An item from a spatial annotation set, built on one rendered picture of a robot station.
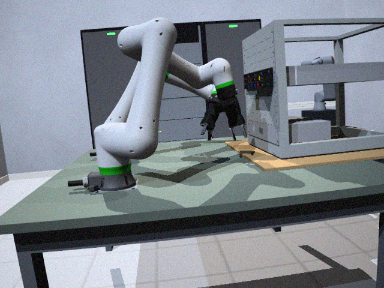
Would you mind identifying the tan flat board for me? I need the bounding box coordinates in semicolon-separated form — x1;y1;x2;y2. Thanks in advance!
225;140;384;172

